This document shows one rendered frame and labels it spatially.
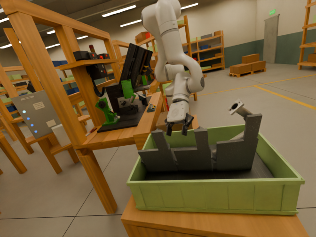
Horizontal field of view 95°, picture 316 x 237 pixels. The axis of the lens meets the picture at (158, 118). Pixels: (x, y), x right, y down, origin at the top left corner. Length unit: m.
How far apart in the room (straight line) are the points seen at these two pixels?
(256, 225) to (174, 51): 0.76
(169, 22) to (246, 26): 10.86
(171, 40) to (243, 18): 10.84
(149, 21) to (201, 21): 10.03
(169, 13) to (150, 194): 0.79
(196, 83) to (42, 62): 1.05
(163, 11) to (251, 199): 0.84
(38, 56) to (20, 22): 0.20
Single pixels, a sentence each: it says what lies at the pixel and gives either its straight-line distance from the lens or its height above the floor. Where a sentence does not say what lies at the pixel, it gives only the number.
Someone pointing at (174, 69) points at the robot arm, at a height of 1.31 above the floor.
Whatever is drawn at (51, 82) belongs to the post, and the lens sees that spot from 1.32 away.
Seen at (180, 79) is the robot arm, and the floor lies 1.29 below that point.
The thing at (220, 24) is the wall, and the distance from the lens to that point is 11.13.
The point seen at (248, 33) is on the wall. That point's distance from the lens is 11.59.
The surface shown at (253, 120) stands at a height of 1.14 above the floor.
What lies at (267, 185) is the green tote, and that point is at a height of 0.93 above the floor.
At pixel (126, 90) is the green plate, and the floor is 1.15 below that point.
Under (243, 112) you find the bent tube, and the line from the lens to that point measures 0.60.
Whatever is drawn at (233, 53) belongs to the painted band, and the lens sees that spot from 11.30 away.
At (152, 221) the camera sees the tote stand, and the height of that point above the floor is 0.79.
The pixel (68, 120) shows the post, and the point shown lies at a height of 1.11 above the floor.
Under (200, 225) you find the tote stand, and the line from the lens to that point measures 0.71.
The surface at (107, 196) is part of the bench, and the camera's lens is 1.76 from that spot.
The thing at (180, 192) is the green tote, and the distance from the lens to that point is 0.64.
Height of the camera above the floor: 1.39
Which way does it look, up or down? 21 degrees down
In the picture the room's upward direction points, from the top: 13 degrees counter-clockwise
